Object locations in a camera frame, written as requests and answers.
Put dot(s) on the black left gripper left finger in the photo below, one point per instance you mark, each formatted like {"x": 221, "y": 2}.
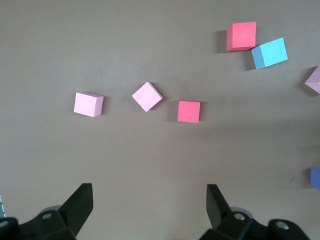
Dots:
{"x": 80, "y": 207}

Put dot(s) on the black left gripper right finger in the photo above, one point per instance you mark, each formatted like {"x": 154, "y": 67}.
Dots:
{"x": 216, "y": 207}

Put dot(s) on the purple foam block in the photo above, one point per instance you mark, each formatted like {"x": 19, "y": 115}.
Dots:
{"x": 315, "y": 178}

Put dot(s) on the pink foam block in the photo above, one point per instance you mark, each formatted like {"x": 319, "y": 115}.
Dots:
{"x": 147, "y": 97}
{"x": 313, "y": 80}
{"x": 88, "y": 104}

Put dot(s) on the red foam block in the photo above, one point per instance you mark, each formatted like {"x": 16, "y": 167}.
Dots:
{"x": 241, "y": 36}
{"x": 189, "y": 111}

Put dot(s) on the blue foam block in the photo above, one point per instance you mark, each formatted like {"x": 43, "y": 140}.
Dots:
{"x": 271, "y": 53}

